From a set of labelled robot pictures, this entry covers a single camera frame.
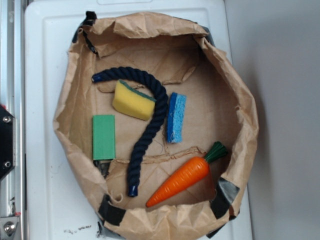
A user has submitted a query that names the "blue sponge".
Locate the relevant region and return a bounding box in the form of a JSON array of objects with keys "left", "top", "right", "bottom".
[{"left": 167, "top": 92, "right": 187, "bottom": 143}]

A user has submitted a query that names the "yellow sponge green scrubber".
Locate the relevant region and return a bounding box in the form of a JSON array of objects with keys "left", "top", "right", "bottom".
[{"left": 112, "top": 79, "right": 156, "bottom": 121}]

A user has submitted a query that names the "green flat sponge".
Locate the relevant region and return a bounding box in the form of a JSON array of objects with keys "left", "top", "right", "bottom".
[{"left": 92, "top": 115, "right": 116, "bottom": 161}]

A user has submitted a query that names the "brown paper bag bin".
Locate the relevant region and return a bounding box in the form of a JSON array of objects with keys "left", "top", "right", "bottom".
[{"left": 53, "top": 12, "right": 259, "bottom": 240}]

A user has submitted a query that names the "orange plastic carrot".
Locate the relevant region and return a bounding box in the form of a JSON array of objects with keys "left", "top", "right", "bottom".
[{"left": 146, "top": 141, "right": 228, "bottom": 208}]

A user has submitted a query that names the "white plastic tray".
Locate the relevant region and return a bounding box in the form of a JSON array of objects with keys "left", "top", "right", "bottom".
[{"left": 24, "top": 0, "right": 232, "bottom": 240}]

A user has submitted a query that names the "black mounting plate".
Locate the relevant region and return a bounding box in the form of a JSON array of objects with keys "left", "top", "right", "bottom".
[{"left": 0, "top": 104, "right": 16, "bottom": 181}]

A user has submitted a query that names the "dark blue rope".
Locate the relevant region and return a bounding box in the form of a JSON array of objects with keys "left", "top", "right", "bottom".
[{"left": 91, "top": 66, "right": 169, "bottom": 198}]

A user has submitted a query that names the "aluminium frame rail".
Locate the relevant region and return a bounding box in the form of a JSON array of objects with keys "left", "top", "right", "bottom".
[{"left": 0, "top": 0, "right": 29, "bottom": 240}]

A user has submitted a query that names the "metal corner bracket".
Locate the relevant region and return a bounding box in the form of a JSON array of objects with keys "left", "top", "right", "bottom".
[{"left": 0, "top": 216, "right": 20, "bottom": 240}]

